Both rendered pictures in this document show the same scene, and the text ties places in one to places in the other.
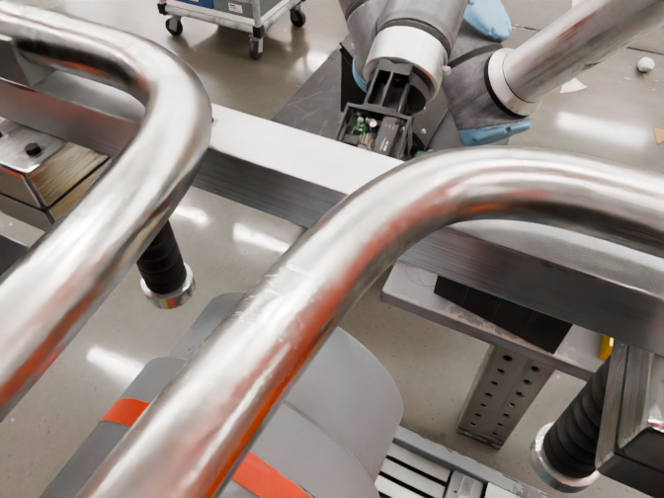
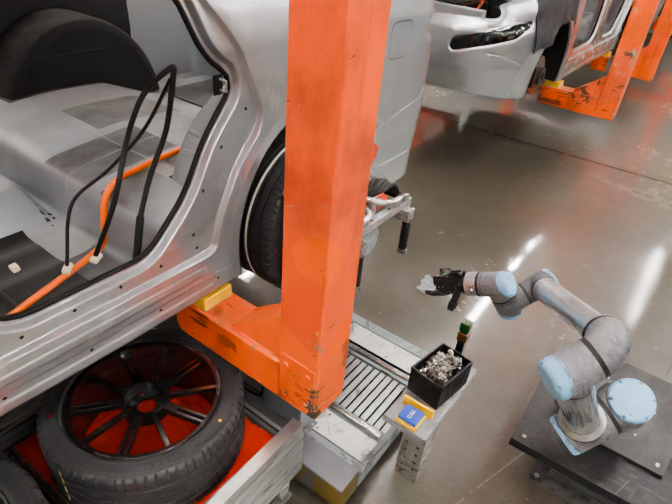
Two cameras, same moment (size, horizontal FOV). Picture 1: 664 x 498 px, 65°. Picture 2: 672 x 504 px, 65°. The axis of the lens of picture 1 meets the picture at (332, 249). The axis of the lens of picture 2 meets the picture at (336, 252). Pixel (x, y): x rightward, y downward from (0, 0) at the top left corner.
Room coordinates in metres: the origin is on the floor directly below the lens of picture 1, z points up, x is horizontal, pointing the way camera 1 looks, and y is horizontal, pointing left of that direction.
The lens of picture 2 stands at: (0.25, -1.71, 1.93)
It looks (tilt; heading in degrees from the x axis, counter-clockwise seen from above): 34 degrees down; 98
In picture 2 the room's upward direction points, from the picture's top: 5 degrees clockwise
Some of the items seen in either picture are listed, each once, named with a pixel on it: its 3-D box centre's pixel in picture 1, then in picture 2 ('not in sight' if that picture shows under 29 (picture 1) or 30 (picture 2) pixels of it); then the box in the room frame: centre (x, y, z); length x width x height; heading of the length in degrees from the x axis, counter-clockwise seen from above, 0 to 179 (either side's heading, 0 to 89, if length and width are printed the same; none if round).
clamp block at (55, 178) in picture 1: (69, 148); (401, 211); (0.25, 0.16, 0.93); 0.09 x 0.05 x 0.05; 154
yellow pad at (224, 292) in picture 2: not in sight; (206, 290); (-0.41, -0.28, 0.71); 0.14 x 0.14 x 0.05; 64
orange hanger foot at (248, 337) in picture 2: not in sight; (239, 313); (-0.26, -0.35, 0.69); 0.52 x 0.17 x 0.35; 154
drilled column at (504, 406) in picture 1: (507, 377); (418, 436); (0.46, -0.34, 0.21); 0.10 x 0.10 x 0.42; 64
